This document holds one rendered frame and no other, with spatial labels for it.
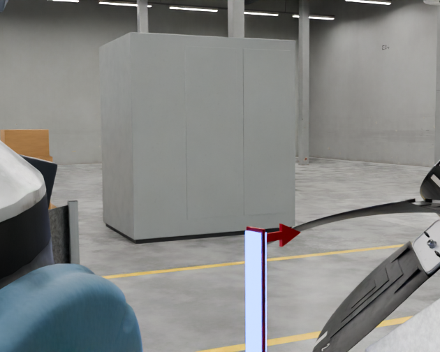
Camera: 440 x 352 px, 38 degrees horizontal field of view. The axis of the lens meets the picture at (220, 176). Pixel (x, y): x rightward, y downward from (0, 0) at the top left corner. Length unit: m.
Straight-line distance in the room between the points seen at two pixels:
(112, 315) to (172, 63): 6.80
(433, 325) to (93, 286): 0.73
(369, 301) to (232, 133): 6.24
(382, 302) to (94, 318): 0.84
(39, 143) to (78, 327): 8.57
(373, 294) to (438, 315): 0.17
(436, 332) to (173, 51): 6.28
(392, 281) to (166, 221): 6.06
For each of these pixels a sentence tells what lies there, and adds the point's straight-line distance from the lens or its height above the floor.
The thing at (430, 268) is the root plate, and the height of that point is 1.08.
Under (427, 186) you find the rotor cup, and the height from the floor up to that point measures 1.20.
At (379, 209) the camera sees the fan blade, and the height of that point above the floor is 1.21.
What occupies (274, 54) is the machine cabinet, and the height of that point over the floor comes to 2.07.
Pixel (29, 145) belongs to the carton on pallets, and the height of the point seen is 1.02.
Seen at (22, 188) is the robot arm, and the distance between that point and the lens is 0.17.
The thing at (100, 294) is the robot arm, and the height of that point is 1.25.
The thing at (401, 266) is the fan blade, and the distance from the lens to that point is 1.01.
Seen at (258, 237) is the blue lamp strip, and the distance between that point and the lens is 0.63.
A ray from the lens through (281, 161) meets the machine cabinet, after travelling 7.50.
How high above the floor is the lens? 1.30
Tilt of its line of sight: 5 degrees down
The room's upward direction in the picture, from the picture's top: straight up
